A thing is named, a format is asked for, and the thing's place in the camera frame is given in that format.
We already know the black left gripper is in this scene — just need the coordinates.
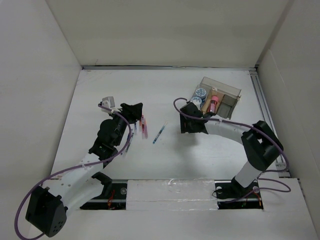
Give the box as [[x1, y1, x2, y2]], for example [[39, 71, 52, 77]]
[[108, 103, 141, 147]]

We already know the red ink refill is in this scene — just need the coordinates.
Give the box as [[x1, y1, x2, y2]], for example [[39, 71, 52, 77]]
[[140, 115, 145, 134]]

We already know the blue round tape tin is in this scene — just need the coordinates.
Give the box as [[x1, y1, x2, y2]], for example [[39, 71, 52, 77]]
[[190, 96, 203, 109], [194, 87, 207, 100]]

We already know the blue ballpoint pen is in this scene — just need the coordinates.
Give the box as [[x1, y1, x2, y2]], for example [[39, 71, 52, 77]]
[[152, 121, 168, 145]]

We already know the pink capped pen refill tube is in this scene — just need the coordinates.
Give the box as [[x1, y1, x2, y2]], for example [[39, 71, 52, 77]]
[[208, 95, 219, 113]]

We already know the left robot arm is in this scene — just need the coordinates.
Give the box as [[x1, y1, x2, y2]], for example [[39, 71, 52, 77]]
[[25, 102, 143, 238]]

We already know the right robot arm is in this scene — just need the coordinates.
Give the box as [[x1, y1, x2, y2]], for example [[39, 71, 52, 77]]
[[176, 101, 284, 197]]

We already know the clear plastic organizer box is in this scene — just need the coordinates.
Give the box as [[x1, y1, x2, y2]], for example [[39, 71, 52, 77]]
[[189, 77, 242, 119]]

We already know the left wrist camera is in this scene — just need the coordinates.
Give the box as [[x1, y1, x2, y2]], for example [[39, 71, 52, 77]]
[[101, 96, 116, 109]]

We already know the metal rail at back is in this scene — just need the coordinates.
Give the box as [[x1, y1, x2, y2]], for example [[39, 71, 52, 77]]
[[82, 65, 256, 71]]

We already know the metal rail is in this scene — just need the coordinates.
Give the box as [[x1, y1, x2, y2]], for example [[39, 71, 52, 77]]
[[249, 70, 291, 178], [82, 65, 256, 71]]

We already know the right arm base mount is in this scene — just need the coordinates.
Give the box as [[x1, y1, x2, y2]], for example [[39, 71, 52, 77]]
[[211, 179, 263, 210]]

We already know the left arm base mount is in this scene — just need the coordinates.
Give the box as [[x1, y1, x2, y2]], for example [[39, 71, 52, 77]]
[[80, 172, 128, 211]]

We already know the metal rail at right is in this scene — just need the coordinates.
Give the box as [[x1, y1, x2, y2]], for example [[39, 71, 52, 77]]
[[249, 70, 291, 178]]

